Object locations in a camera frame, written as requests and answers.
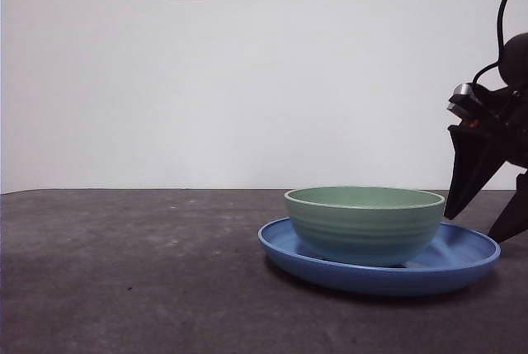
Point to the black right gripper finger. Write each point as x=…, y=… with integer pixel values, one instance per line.
x=515, y=218
x=468, y=164

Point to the green ribbed bowl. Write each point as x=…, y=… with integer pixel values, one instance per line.
x=363, y=230

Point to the blue round plate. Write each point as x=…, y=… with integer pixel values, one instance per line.
x=371, y=281

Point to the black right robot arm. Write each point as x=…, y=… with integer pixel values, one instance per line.
x=517, y=59

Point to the pale grey camera box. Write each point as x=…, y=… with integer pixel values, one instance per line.
x=464, y=100

